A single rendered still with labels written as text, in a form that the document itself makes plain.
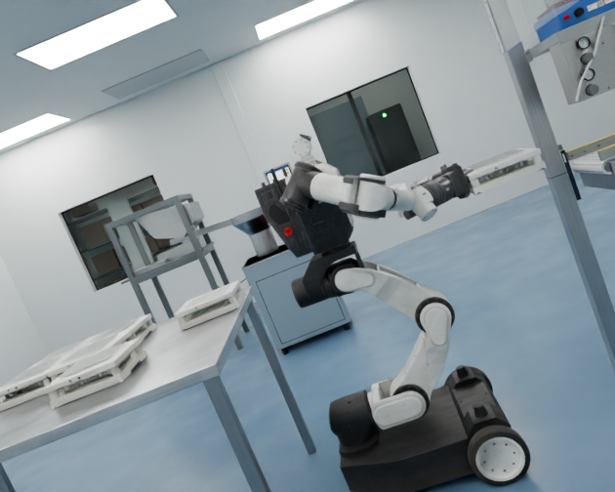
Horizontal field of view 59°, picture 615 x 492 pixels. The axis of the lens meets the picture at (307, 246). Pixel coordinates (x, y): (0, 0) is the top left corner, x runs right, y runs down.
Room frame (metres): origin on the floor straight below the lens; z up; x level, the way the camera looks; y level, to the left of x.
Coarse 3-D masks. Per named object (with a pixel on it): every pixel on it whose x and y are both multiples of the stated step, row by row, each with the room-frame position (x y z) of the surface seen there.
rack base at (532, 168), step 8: (528, 160) 1.97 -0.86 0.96; (520, 168) 1.85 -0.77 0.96; (528, 168) 1.81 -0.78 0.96; (536, 168) 1.81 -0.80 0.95; (504, 176) 1.83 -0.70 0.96; (512, 176) 1.82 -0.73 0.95; (520, 176) 1.82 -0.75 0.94; (480, 184) 1.85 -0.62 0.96; (488, 184) 1.83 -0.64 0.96; (496, 184) 1.83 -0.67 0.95; (472, 192) 1.87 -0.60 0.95
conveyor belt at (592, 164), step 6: (588, 156) 1.98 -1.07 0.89; (594, 156) 1.93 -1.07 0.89; (576, 162) 2.00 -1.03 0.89; (582, 162) 1.94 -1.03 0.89; (588, 162) 1.90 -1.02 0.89; (594, 162) 1.84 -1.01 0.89; (600, 162) 1.80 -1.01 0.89; (606, 162) 1.78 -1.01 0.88; (576, 168) 1.99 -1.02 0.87; (582, 168) 1.94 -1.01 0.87; (588, 168) 1.89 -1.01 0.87; (594, 168) 1.83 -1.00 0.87; (600, 168) 1.79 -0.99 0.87; (606, 174) 1.78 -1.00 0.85
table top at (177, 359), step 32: (224, 320) 1.97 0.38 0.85; (160, 352) 1.86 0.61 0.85; (192, 352) 1.66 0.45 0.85; (224, 352) 1.56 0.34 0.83; (128, 384) 1.60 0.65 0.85; (160, 384) 1.45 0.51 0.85; (192, 384) 1.44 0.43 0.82; (0, 416) 1.90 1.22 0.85; (32, 416) 1.69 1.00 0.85; (64, 416) 1.53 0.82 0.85; (96, 416) 1.45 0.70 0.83; (0, 448) 1.47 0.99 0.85; (32, 448) 1.45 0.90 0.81
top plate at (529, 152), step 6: (528, 150) 1.85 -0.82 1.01; (534, 150) 1.81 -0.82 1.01; (540, 150) 1.81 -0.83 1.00; (516, 156) 1.82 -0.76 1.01; (522, 156) 1.81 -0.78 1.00; (528, 156) 1.81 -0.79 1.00; (504, 162) 1.82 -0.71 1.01; (510, 162) 1.82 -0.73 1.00; (516, 162) 1.82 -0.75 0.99; (486, 168) 1.84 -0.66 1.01; (492, 168) 1.83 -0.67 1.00; (498, 168) 1.83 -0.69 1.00; (468, 174) 1.88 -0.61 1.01; (474, 174) 1.84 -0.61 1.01; (480, 174) 1.84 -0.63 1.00; (486, 174) 1.83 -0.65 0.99
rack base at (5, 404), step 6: (30, 390) 1.99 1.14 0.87; (36, 390) 1.96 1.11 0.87; (42, 390) 1.96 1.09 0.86; (18, 396) 1.98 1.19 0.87; (24, 396) 1.96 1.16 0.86; (30, 396) 1.96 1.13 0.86; (36, 396) 1.96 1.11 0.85; (6, 402) 1.97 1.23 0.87; (12, 402) 1.97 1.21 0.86; (18, 402) 1.96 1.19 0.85; (0, 408) 1.97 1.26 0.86; (6, 408) 1.97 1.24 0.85
